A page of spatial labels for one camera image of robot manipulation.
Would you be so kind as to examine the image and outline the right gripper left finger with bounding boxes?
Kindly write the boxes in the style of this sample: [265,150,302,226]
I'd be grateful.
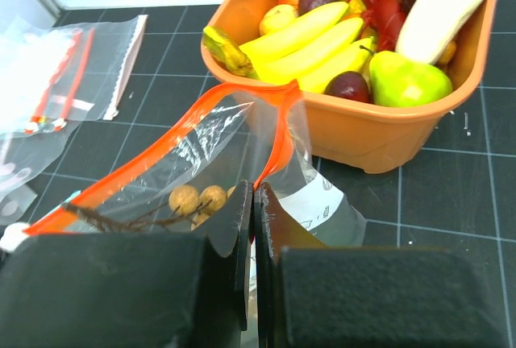
[1,181,253,347]

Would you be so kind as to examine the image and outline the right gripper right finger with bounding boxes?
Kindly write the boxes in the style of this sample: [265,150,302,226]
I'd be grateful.
[254,183,505,347]

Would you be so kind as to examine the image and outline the brown longan bunch toy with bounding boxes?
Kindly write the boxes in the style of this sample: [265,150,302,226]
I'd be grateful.
[60,184,236,233]

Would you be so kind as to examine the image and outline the orange zipper clear bag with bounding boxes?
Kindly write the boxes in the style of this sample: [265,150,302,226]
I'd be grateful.
[27,83,366,246]

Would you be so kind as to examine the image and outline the pink zipper clear bag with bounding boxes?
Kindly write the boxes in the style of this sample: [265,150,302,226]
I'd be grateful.
[68,14,148,121]

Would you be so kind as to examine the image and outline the red zipper clear bag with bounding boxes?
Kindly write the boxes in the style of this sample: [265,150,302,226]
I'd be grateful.
[24,27,95,135]

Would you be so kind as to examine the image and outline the orange plastic basket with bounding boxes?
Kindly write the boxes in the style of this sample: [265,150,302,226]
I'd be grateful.
[209,0,497,174]

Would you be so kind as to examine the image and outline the black grid mat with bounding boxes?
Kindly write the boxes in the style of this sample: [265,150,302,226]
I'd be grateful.
[23,0,515,346]

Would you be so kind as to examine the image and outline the dark purple mangosteen toy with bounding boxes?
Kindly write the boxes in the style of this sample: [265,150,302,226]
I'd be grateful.
[325,71,372,103]

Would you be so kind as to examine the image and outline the green pear toy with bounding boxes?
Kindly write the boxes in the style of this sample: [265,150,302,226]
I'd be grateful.
[360,45,453,108]

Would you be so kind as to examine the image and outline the yellow banana bunch toy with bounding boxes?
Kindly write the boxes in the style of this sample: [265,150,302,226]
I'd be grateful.
[202,2,366,85]

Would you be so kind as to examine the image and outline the red lobster toy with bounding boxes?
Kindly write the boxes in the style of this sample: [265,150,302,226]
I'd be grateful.
[343,0,406,51]

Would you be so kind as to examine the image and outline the white radish toy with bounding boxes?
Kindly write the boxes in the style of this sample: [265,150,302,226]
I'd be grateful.
[395,0,484,64]

